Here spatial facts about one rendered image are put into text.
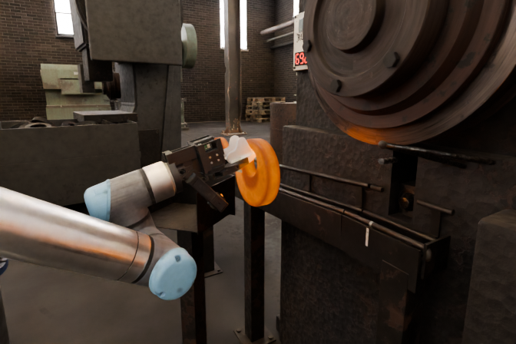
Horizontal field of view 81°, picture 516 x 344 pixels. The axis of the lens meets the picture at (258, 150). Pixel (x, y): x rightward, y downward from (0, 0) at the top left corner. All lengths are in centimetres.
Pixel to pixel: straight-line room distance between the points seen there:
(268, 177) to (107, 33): 253
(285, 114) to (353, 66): 289
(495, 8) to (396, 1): 13
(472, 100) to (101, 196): 62
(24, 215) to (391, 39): 56
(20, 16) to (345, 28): 1031
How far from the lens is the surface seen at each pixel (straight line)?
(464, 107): 56
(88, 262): 49
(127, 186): 61
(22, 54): 1054
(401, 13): 55
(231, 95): 759
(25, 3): 1073
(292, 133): 103
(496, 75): 55
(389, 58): 52
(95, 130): 278
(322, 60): 65
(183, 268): 52
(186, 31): 879
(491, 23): 54
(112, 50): 301
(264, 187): 66
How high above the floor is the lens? 98
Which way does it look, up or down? 10 degrees down
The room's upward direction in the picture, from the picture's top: straight up
